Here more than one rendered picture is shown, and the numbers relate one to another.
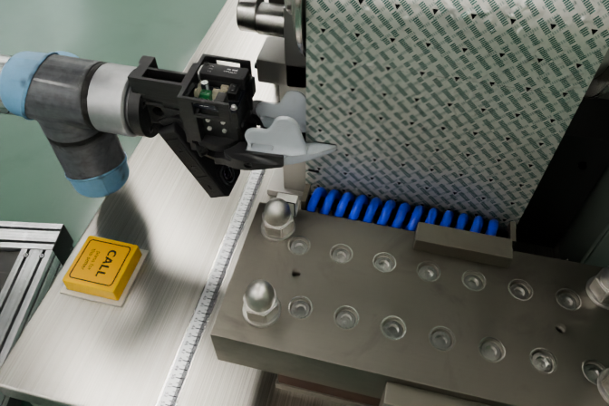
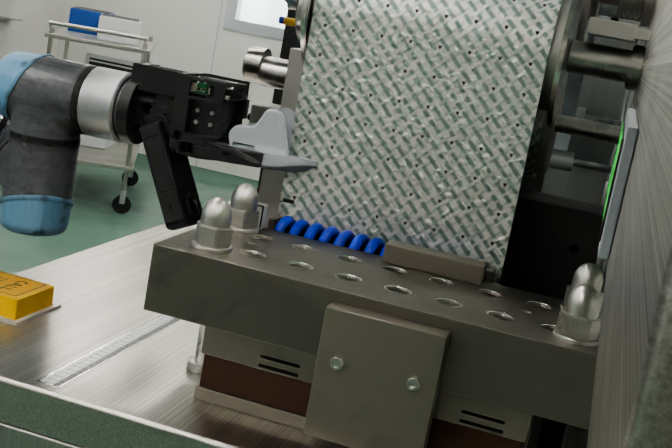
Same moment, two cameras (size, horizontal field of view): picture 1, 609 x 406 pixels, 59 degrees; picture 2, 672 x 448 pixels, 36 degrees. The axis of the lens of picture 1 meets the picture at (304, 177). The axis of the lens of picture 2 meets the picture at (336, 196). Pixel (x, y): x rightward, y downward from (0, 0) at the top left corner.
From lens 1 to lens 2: 0.70 m
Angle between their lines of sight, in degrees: 40
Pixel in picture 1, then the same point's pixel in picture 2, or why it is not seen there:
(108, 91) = (107, 77)
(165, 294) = (73, 330)
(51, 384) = not seen: outside the picture
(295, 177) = not seen: hidden behind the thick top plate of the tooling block
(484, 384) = (434, 310)
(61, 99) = (57, 79)
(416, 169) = (395, 195)
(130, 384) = (15, 363)
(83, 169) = (32, 180)
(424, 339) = (379, 287)
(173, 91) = (173, 79)
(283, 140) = (266, 138)
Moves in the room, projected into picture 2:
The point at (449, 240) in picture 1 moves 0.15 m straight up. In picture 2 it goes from (421, 250) to (453, 92)
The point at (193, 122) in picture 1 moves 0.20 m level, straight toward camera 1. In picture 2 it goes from (184, 105) to (205, 136)
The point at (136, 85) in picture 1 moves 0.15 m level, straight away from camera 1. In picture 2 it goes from (138, 73) to (118, 58)
